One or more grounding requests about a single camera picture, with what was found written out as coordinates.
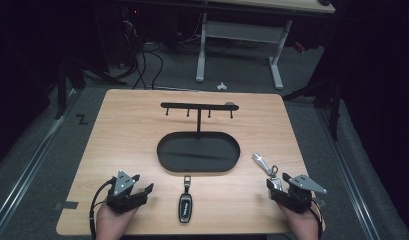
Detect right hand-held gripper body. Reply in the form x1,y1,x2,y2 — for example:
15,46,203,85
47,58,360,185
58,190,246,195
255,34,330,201
279,173,328,214

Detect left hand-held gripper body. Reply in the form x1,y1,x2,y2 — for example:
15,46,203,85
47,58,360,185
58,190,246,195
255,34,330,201
106,170,150,214

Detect silver key with ring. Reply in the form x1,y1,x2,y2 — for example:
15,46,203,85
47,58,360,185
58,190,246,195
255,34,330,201
252,153,284,192

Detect black car key fob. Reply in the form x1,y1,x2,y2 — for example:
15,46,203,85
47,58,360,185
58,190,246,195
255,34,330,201
177,175,194,224

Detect black key rack with tray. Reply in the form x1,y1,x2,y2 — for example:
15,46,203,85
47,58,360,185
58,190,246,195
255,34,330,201
156,101,242,174

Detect person's right hand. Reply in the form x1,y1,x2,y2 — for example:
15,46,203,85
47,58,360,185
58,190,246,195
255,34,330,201
277,199,326,240

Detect person's left hand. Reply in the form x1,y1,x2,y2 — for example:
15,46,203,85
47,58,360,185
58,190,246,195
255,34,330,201
95,203,139,240

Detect grey tape strip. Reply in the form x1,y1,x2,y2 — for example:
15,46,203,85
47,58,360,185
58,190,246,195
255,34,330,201
55,200,80,211

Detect black metal stand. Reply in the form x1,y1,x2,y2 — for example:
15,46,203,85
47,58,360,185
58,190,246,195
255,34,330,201
54,54,87,120
281,74,344,141

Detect white-framed desk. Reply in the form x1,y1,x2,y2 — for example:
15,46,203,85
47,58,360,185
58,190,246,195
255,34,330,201
195,0,336,91

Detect right hand-held gripper cable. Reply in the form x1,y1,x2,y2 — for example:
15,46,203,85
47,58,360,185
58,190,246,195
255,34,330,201
306,199,325,240

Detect hand-held gripper cable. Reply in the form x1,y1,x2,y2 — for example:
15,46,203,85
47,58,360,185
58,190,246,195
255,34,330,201
89,178,117,240
306,199,325,240

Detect left hand-held gripper cable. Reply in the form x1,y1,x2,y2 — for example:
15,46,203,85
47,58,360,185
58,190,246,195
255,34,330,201
89,178,117,240

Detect metal floor rail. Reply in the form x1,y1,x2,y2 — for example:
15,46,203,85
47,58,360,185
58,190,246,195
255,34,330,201
320,109,382,240
0,114,66,233

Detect black floor cable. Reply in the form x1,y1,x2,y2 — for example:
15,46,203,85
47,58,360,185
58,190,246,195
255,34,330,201
150,49,165,90
131,41,149,90

